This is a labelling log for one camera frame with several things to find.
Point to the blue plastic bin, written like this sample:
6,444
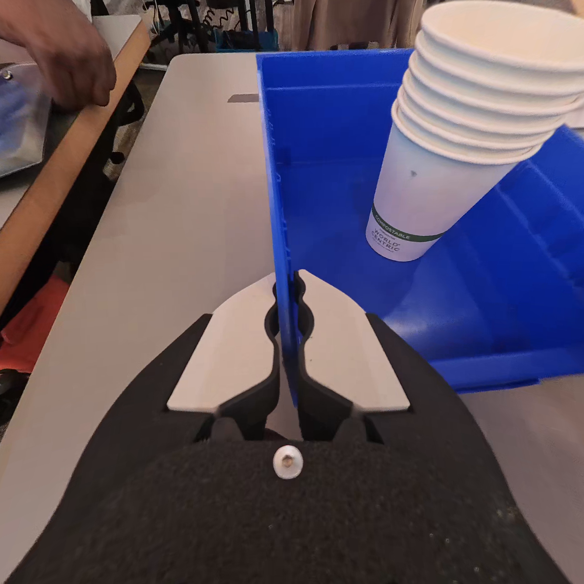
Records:
479,296

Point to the red object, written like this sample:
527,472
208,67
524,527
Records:
32,328

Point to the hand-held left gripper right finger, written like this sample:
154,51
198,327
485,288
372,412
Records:
356,356

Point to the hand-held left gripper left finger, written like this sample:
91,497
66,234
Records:
223,356

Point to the wood-edged table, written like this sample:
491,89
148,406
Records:
68,159

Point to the stack of nested paper cups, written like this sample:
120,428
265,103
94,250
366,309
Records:
433,191

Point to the grey pouch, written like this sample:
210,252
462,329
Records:
23,127

